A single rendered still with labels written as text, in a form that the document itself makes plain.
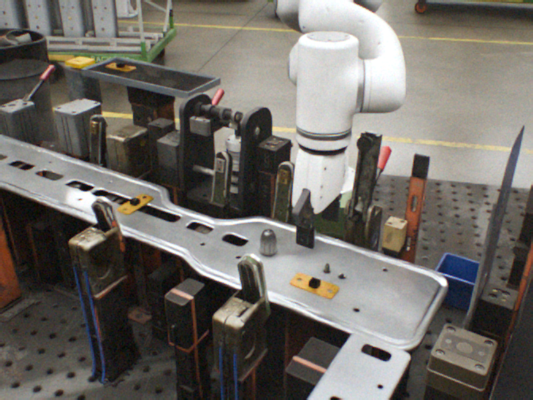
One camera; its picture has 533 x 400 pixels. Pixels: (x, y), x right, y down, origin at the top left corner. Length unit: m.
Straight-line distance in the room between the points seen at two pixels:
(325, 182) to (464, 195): 1.18
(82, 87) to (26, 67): 2.13
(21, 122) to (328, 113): 1.12
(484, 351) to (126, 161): 0.93
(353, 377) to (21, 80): 3.29
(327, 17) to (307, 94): 0.15
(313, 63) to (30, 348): 0.95
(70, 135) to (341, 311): 0.88
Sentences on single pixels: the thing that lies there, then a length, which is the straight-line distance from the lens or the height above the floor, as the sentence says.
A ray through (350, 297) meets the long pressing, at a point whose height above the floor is 1.00.
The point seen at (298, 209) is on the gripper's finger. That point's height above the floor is 1.20.
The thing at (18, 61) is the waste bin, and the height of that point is 0.62.
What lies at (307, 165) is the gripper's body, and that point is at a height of 1.26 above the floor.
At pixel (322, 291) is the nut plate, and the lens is 1.03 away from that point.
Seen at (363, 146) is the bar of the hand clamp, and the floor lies 1.20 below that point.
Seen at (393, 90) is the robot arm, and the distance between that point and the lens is 0.84.
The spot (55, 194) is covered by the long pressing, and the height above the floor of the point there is 1.00.
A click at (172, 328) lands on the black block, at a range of 1.07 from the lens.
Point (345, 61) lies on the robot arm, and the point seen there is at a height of 1.41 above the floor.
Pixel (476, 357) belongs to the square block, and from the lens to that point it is 0.88.
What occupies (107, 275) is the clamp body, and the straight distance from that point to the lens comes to 1.17.
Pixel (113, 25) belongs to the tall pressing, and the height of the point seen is 0.42.
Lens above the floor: 1.65
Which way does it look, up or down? 30 degrees down
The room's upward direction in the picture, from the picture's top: straight up
